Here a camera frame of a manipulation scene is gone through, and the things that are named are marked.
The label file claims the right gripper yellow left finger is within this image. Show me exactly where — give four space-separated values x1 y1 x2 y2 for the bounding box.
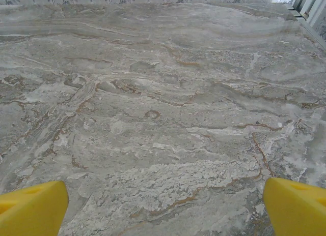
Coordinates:
0 180 69 236

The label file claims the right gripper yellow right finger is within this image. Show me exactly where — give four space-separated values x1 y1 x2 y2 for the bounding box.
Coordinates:
262 177 326 236

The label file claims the aluminium frame post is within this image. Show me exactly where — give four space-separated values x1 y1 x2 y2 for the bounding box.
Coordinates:
290 0 326 41

